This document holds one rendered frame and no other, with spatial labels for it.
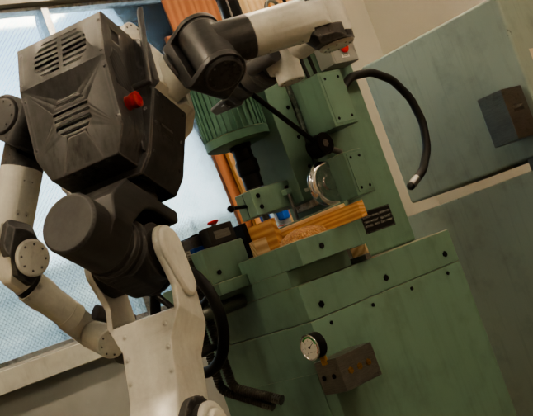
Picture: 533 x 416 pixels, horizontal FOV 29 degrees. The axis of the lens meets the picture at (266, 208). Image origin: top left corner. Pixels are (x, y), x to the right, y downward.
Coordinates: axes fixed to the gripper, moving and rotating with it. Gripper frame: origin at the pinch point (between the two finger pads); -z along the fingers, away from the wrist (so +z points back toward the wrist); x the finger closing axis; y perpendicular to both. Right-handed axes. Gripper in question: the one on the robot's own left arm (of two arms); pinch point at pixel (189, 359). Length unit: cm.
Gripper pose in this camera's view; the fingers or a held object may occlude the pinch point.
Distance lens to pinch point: 241.7
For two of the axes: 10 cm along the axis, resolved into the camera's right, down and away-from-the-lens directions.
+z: -8.0, -2.8, -5.3
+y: -3.3, -5.3, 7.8
